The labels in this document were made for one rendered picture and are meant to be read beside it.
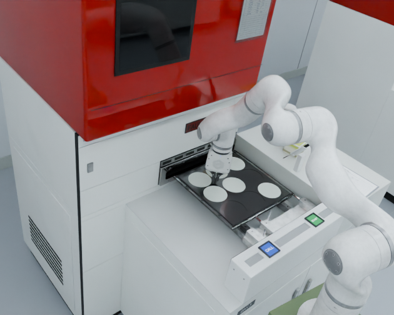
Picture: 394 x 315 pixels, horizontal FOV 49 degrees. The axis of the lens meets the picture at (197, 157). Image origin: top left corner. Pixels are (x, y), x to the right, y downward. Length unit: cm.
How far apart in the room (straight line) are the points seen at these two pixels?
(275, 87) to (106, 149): 64
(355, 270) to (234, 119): 68
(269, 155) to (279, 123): 75
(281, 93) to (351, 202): 37
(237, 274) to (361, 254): 50
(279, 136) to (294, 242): 50
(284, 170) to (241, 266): 61
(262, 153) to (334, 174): 81
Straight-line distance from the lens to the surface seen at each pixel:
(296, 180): 191
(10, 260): 275
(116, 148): 161
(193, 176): 186
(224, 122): 155
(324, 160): 123
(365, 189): 197
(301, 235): 165
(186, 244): 169
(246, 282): 148
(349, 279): 116
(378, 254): 117
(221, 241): 172
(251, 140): 205
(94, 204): 172
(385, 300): 296
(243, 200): 180
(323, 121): 130
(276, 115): 124
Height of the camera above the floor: 206
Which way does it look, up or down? 36 degrees down
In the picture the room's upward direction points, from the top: 9 degrees clockwise
